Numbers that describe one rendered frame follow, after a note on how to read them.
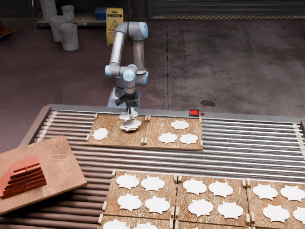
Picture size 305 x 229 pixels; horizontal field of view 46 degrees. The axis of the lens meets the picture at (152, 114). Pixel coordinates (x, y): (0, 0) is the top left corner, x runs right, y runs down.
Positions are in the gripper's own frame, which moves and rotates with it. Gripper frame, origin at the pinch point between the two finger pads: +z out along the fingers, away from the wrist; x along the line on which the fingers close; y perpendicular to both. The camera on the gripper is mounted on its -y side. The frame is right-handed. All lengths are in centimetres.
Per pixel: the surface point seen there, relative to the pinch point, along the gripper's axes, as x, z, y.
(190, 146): -33, 12, 36
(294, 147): -52, 14, 107
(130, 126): -3.8, 7.2, 0.7
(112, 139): -9.0, 12.0, -14.4
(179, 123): -6.6, 11.0, 37.6
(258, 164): -60, 14, 74
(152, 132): -10.2, 12.0, 15.4
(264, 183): -78, 12, 68
